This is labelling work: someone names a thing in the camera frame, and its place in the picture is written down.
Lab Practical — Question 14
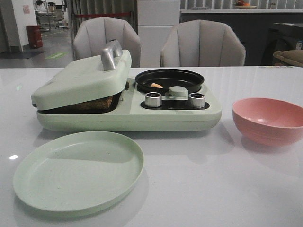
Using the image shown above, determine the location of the orange cooked shrimp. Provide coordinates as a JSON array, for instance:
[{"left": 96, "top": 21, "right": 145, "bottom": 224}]
[{"left": 151, "top": 83, "right": 163, "bottom": 88}]

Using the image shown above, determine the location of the green breakfast maker lid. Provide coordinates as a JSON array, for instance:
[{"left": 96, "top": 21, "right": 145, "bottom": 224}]
[{"left": 31, "top": 49, "right": 132, "bottom": 112}]

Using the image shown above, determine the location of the pink plastic bowl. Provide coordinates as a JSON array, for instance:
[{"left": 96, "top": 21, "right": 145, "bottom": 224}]
[{"left": 232, "top": 97, "right": 303, "bottom": 147}]

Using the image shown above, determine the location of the green breakfast maker base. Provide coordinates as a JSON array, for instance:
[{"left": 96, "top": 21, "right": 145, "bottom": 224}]
[{"left": 36, "top": 78, "right": 222, "bottom": 132}]

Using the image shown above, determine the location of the left silver control knob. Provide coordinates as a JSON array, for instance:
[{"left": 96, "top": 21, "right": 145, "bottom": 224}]
[{"left": 144, "top": 92, "right": 162, "bottom": 108}]

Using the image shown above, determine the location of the silver control knob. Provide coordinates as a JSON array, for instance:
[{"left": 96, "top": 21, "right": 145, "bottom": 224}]
[
  {"left": 144, "top": 92, "right": 162, "bottom": 108},
  {"left": 188, "top": 93, "right": 206, "bottom": 108}
]

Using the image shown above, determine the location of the black round frying pan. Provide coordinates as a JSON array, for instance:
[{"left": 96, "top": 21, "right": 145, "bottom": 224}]
[{"left": 135, "top": 68, "right": 205, "bottom": 96}]

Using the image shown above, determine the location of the right silver control knob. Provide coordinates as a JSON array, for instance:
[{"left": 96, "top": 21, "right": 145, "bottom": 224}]
[{"left": 188, "top": 93, "right": 206, "bottom": 108}]

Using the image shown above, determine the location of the right grey upholstered chair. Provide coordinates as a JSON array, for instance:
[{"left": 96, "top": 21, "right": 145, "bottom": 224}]
[{"left": 160, "top": 20, "right": 246, "bottom": 67}]

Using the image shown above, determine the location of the grey upholstered chair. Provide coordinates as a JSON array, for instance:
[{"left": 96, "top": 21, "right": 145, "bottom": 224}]
[
  {"left": 73, "top": 17, "right": 141, "bottom": 68},
  {"left": 160, "top": 20, "right": 246, "bottom": 67}
]

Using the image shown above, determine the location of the light green round plate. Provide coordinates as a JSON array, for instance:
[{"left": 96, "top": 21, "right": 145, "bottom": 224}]
[{"left": 13, "top": 131, "right": 144, "bottom": 217}]

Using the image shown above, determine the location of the white cabinet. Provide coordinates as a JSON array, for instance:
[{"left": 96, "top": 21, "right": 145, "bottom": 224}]
[{"left": 137, "top": 0, "right": 180, "bottom": 68}]

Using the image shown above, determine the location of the left grey upholstered chair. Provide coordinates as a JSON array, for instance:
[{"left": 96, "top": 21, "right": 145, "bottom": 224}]
[{"left": 73, "top": 17, "right": 141, "bottom": 68}]

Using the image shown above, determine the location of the red barrier belt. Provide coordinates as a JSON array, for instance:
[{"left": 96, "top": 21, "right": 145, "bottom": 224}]
[{"left": 73, "top": 12, "right": 132, "bottom": 18}]

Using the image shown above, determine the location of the red bin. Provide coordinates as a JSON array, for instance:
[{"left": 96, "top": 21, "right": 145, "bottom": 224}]
[{"left": 26, "top": 25, "right": 43, "bottom": 49}]

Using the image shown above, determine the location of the fruit plate on counter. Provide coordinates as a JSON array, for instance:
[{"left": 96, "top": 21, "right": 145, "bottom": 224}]
[{"left": 234, "top": 0, "right": 257, "bottom": 9}]

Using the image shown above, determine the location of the tan cushion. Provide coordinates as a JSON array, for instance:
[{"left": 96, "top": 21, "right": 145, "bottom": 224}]
[{"left": 273, "top": 50, "right": 303, "bottom": 67}]

